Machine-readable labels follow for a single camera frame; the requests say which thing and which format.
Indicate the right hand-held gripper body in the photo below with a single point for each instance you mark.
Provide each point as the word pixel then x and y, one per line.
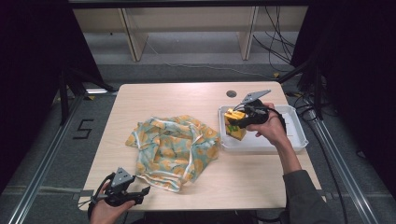
pixel 257 113

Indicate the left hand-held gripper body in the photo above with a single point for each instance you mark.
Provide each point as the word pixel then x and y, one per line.
pixel 122 180

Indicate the yellow and green carton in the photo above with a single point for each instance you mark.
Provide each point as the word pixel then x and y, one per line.
pixel 236 133

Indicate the white plastic tray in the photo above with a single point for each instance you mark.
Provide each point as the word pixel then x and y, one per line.
pixel 295 124

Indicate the green bag with orange print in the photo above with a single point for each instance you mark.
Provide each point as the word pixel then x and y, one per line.
pixel 174 152

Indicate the person's right hand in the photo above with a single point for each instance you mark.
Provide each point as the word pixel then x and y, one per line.
pixel 272 127

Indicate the person's left hand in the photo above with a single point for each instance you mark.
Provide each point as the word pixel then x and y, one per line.
pixel 104 213

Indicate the grey table grommet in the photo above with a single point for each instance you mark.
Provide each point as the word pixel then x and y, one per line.
pixel 231 93

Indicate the black metal stand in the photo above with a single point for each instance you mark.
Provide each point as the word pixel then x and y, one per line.
pixel 63 99
pixel 317 93

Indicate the dark curtain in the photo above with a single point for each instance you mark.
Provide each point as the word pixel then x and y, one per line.
pixel 28 77
pixel 358 77

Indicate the light wooden background desk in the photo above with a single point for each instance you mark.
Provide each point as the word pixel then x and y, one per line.
pixel 137 34

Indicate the metal floor rail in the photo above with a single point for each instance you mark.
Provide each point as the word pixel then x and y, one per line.
pixel 43 161
pixel 342 168

